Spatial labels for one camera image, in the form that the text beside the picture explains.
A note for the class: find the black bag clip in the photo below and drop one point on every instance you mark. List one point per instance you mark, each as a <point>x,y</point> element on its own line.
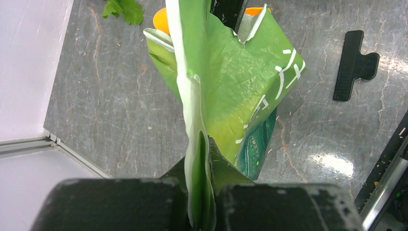
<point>353,66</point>

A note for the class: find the orange plastic scoop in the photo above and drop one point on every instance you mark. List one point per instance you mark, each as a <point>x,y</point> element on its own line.
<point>160,18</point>

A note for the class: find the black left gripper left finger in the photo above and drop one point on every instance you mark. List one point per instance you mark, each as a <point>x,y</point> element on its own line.
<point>143,204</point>

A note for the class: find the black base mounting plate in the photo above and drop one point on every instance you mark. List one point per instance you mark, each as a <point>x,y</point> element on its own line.
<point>382,163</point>

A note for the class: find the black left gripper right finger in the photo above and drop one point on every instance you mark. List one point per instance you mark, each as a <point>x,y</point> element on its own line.
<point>243,205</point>

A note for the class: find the white toy radish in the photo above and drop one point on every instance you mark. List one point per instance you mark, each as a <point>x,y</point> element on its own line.
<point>131,11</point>

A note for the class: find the green litter bag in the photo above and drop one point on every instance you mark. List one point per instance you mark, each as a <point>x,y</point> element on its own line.
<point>230,82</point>

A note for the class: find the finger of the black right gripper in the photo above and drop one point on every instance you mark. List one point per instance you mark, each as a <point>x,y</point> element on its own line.
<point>229,12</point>

